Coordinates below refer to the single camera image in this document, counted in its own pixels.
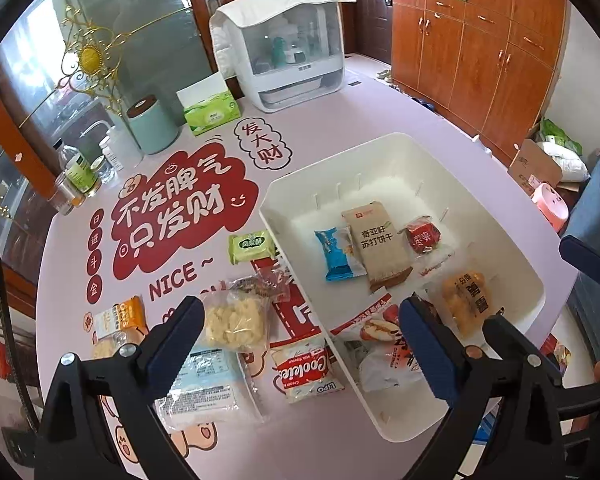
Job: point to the red and white cookie packet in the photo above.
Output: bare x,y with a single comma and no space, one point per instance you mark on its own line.
302,370

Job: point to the mint green canister brown lid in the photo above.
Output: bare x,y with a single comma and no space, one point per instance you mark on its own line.
152,127

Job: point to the grey blue slipper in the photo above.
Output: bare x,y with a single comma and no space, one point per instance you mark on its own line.
385,74

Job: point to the green tissue box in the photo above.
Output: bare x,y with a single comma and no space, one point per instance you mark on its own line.
210,115

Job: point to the orange and white snack packet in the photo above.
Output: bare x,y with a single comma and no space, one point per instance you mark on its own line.
122,317

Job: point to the brown cracker packet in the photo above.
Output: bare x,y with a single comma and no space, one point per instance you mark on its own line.
382,250

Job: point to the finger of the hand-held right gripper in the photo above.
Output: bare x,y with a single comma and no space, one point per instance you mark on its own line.
587,257

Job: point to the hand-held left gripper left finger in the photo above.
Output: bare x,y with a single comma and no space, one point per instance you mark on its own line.
172,355

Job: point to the blue chair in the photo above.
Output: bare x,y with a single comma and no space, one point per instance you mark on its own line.
592,195

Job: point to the white packet with red print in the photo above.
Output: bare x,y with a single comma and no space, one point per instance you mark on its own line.
380,360

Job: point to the clear crumbly cake packet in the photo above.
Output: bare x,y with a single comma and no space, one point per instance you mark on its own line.
232,325

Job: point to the wooden wall cabinet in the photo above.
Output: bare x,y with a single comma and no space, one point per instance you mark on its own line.
480,60

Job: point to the white shoe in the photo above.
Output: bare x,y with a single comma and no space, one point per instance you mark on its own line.
481,143

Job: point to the small clear snack packet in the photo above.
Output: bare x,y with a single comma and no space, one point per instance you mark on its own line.
272,280

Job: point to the clear bottle with green label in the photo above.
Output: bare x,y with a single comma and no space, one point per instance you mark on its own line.
82,172

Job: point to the small dark red snack packet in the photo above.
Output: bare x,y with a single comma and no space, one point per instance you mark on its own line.
425,240

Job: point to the cardboard box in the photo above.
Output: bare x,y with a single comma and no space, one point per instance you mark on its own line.
530,165

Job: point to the white plastic tray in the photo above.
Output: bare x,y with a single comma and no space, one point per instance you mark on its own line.
380,190

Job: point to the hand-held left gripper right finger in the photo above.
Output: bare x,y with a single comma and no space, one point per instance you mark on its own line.
427,355

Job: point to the green plastic bag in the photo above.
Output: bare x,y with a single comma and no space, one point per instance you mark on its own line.
555,130

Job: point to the egg yolk pastry packet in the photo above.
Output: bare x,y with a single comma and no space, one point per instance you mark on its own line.
462,305

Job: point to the large light blue snack packet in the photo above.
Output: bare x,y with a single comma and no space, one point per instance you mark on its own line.
205,390

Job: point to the red plastic container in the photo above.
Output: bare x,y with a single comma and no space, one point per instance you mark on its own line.
1,355

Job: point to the clear yellow pastry packet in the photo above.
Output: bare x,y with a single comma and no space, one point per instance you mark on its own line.
107,347

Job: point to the small white bottle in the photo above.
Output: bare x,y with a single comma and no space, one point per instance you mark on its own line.
111,152

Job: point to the glass door with gold ornament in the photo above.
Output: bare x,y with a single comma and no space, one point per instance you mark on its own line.
145,25

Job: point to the white cloth cover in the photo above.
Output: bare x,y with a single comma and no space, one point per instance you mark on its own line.
280,2

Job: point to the white countertop sterilizer cabinet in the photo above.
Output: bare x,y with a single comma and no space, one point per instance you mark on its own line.
290,85

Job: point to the metal can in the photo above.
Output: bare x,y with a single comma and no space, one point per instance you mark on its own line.
69,191

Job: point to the green snack packet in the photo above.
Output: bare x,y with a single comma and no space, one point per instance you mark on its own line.
250,247

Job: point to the pink plastic stool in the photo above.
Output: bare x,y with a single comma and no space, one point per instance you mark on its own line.
550,202

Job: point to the small blue and white packet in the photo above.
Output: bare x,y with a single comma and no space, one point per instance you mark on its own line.
337,255

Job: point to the dark entry door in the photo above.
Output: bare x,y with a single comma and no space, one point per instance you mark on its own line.
372,10

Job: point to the white plastic bag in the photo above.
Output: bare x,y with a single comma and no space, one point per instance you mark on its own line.
570,162

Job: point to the small glass cup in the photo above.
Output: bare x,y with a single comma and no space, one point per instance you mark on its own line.
106,170

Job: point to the white squeeze bottle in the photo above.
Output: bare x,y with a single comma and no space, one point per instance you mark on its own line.
122,147

